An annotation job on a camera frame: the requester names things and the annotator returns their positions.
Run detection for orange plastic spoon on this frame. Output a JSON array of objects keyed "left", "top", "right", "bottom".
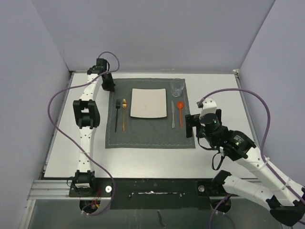
[{"left": 176, "top": 101, "right": 184, "bottom": 128}]

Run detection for silver table knife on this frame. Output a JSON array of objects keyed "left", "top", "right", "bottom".
[{"left": 171, "top": 101, "right": 175, "bottom": 128}]

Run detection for black metal fork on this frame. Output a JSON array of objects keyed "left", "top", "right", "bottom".
[{"left": 115, "top": 99, "right": 121, "bottom": 132}]

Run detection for copper coloured small object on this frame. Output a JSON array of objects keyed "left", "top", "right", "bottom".
[{"left": 122, "top": 99, "right": 127, "bottom": 132}]

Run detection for clear drinking glass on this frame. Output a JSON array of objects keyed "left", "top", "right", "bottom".
[{"left": 170, "top": 78, "right": 185, "bottom": 97}]

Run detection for white rectangular plate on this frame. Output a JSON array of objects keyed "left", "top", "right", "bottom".
[{"left": 130, "top": 88, "right": 167, "bottom": 119}]

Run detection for grey cloth placemat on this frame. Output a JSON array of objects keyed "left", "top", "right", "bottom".
[{"left": 105, "top": 78, "right": 195, "bottom": 149}]

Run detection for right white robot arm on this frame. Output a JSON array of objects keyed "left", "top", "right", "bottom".
[{"left": 185, "top": 109, "right": 305, "bottom": 227}]

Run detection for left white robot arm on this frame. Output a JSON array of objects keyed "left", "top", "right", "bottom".
[{"left": 72, "top": 58, "right": 115, "bottom": 196}]

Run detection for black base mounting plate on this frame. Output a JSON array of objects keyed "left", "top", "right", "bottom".
[{"left": 69, "top": 178, "right": 227, "bottom": 210}]

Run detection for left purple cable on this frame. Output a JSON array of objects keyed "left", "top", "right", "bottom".
[{"left": 47, "top": 51, "right": 120, "bottom": 217}]

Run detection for purple cable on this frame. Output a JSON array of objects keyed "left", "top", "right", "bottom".
[
  {"left": 47, "top": 51, "right": 120, "bottom": 217},
  {"left": 196, "top": 88, "right": 305, "bottom": 229}
]

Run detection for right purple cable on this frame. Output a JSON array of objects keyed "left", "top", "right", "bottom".
[{"left": 196, "top": 88, "right": 305, "bottom": 229}]

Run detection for aluminium frame rail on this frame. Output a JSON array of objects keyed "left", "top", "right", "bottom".
[{"left": 28, "top": 178, "right": 280, "bottom": 200}]

